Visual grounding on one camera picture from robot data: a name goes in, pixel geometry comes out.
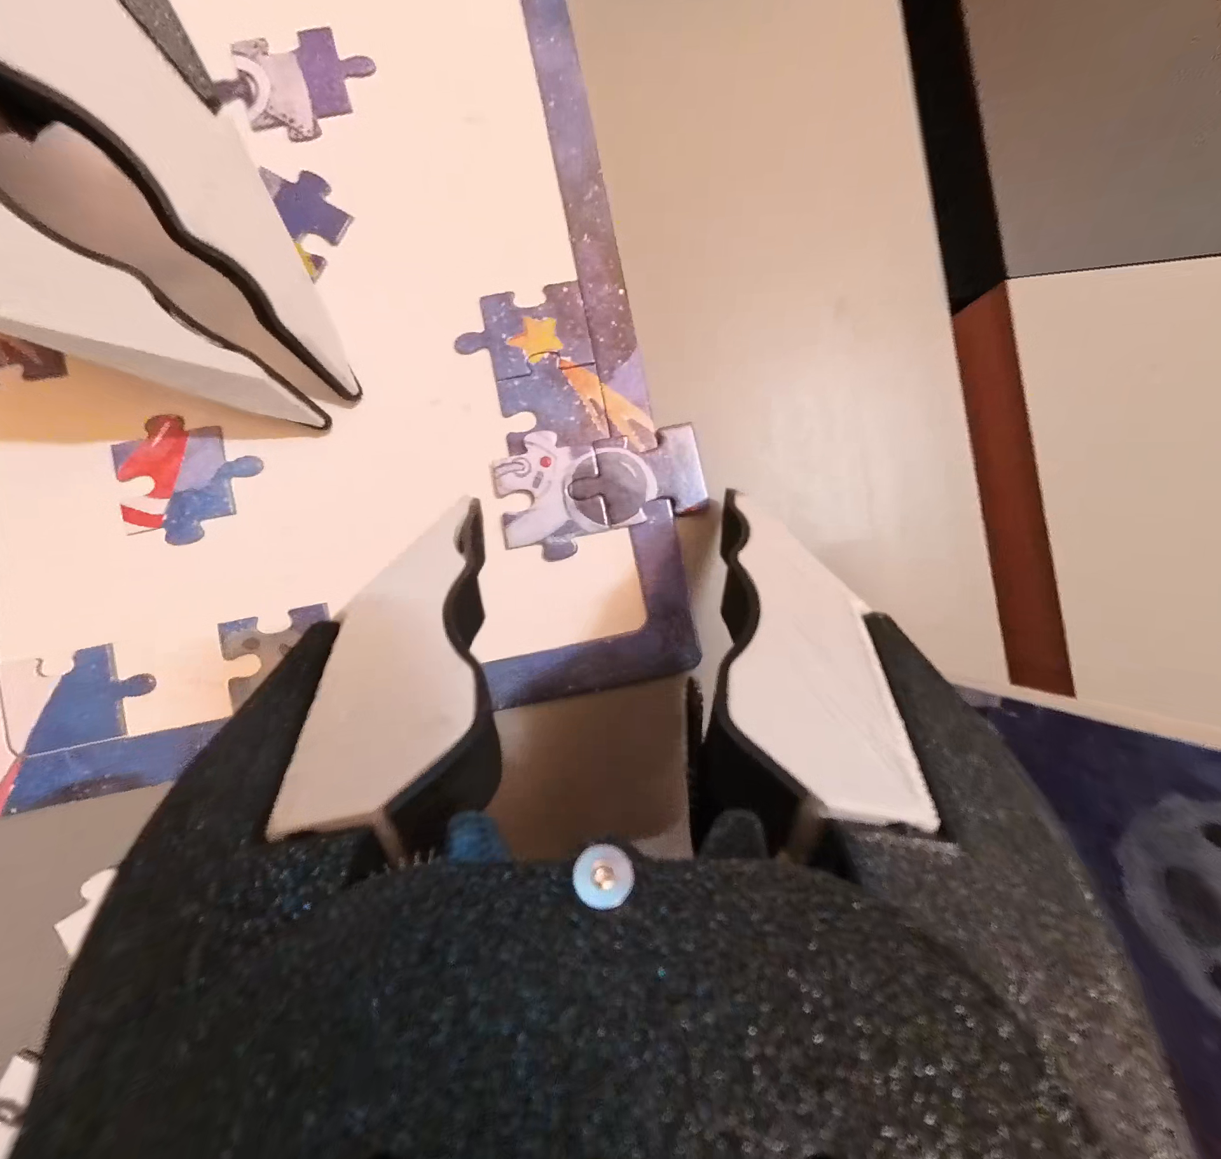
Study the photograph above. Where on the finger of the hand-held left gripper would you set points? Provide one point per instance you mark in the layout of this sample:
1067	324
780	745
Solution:
143	110
115	320

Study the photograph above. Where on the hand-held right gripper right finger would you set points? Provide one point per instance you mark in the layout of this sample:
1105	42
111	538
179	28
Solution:
820	701

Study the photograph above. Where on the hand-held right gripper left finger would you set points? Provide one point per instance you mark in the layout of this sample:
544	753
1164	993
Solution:
382	701

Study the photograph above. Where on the small grey robot puzzle piece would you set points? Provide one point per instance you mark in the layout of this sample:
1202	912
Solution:
534	495

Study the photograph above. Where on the astronaut helmet puzzle piece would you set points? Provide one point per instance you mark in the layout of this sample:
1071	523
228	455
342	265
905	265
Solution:
649	472

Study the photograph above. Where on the blue space puzzle tray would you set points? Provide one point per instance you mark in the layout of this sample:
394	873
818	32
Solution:
429	177

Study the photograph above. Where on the pile of puzzle pieces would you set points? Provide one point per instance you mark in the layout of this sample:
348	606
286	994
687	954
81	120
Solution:
86	911

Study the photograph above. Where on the black desk panel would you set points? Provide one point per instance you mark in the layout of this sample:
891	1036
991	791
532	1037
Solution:
1097	81

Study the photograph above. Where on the alien face puzzle piece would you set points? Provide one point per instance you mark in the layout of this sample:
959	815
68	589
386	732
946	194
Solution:
252	638

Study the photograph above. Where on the purple grey banded puzzle piece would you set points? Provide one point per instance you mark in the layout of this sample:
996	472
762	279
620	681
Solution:
305	81

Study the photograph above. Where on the illustrated puzzle box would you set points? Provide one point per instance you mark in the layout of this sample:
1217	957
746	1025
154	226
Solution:
1126	844

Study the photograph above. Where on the orange comet puzzle piece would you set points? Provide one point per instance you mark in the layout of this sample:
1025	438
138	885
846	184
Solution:
553	358

